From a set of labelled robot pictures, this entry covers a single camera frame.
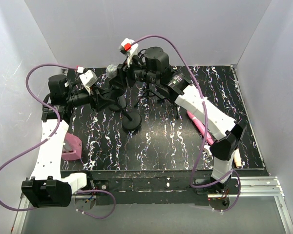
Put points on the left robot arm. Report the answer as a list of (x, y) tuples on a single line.
[(45, 187)]

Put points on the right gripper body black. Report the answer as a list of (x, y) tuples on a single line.
[(124, 71)]

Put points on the black round-base desk stand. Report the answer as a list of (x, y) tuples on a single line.
[(115, 108)]

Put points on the pink tall microphone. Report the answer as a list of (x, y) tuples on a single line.
[(201, 127)]

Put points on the beige peach microphone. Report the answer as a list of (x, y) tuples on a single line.
[(237, 159)]

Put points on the black tripod stand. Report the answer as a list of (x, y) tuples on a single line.
[(148, 93), (176, 109)]

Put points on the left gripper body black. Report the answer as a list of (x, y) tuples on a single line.
[(94, 102)]

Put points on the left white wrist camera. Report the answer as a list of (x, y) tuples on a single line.
[(87, 77)]

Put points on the silver grey microphone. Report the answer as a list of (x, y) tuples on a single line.
[(117, 91)]

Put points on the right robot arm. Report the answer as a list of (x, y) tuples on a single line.
[(152, 66)]

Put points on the pink plastic block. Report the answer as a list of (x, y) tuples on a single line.
[(72, 148)]

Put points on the white and blue block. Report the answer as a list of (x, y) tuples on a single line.
[(206, 150)]

